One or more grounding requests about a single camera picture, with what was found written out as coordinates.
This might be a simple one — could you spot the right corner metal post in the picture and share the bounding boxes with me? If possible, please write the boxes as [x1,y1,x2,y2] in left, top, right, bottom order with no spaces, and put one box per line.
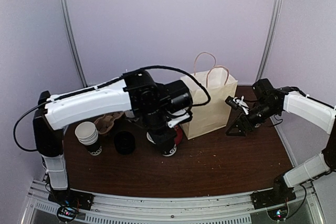
[256,0,283,81]

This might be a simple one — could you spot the cream paper bag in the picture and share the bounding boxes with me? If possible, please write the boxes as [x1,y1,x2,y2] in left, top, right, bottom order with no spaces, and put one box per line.
[181,52,238,140]

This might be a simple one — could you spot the cardboard cup carrier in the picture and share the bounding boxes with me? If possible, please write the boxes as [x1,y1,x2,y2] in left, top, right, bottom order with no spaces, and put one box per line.
[94,112,124,136]

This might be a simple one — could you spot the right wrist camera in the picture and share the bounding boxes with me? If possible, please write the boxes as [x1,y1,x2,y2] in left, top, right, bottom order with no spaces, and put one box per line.
[225,96,249,115]

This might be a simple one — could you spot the aluminium front rail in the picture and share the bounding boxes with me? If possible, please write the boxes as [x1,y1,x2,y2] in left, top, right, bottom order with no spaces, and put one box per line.
[26,179,326,224]

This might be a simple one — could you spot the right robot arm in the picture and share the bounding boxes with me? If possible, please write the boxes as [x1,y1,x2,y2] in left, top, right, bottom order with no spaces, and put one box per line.
[225,79,335,204]

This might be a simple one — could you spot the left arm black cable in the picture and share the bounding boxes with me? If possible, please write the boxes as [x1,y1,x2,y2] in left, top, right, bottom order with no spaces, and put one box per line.
[13,64,212,152]

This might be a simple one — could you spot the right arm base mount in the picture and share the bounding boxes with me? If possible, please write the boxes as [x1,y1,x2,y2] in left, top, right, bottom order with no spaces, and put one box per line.
[250,188,296,222]

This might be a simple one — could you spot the red floral plate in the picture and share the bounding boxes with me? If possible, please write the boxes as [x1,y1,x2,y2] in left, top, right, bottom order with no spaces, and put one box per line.
[174,125,183,146]

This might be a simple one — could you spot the left corner metal post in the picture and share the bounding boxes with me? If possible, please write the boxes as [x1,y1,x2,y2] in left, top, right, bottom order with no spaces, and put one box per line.
[60,0,88,88]

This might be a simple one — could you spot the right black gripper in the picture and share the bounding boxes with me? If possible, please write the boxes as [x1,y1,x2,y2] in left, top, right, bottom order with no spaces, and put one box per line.
[226,101,279,136]

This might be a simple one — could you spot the corner metal post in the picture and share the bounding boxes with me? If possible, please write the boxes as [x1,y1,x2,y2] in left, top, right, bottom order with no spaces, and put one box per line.
[60,0,88,88]
[256,0,283,81]

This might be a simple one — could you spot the stack of black lids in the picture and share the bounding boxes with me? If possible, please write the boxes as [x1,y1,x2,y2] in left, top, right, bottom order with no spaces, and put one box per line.
[113,131,135,155]

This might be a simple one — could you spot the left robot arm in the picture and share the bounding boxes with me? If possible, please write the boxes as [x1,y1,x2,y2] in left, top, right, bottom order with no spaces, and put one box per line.
[33,69,193,205]

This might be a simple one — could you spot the stack of paper cups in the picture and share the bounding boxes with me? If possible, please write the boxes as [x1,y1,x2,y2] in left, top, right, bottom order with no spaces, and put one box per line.
[75,122,102,156]

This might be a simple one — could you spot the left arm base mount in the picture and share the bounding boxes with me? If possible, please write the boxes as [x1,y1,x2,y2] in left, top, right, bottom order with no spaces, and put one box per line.
[48,190,94,222]

